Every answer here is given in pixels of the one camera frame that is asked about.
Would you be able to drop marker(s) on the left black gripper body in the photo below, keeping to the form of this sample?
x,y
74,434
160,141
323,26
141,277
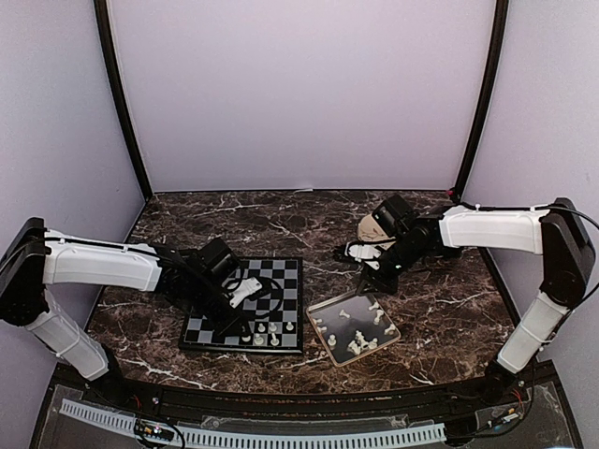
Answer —
x,y
201,300

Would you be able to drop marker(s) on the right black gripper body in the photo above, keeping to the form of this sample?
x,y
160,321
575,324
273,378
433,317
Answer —
x,y
406,254

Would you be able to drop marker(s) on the black grey chessboard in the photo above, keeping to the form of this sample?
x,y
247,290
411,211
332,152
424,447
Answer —
x,y
280,302

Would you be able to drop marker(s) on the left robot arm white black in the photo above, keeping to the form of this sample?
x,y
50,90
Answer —
x,y
40,264

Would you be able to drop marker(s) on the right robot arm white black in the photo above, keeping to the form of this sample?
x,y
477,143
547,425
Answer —
x,y
545,250

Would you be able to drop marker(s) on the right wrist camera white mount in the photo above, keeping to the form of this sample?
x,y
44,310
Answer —
x,y
351,252

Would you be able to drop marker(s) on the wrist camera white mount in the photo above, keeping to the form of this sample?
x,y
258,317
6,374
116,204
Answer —
x,y
247,288
351,252

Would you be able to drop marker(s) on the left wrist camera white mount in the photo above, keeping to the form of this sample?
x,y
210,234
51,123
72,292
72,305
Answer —
x,y
247,288

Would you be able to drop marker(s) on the grey slotted cable duct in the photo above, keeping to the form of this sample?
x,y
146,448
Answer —
x,y
155,434

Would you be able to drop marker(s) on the black front rail base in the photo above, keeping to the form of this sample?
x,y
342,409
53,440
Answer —
x,y
457,402

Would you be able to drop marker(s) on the right black frame post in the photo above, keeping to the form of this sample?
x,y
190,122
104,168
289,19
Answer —
x,y
496,41

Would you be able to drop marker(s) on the black frame post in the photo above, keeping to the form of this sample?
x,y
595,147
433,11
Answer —
x,y
496,41
102,17

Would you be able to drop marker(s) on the left black frame post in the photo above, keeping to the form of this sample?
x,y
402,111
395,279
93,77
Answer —
x,y
102,17

